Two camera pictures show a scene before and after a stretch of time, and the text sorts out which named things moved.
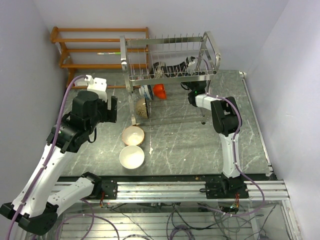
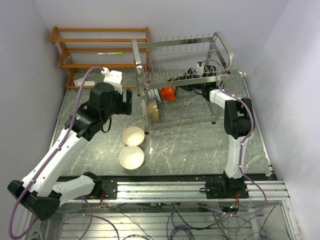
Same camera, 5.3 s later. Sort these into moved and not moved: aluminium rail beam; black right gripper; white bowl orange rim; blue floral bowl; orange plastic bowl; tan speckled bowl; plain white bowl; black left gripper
Moved: black left gripper; tan speckled bowl; orange plastic bowl; blue floral bowl; black right gripper
Not moved: white bowl orange rim; plain white bowl; aluminium rail beam
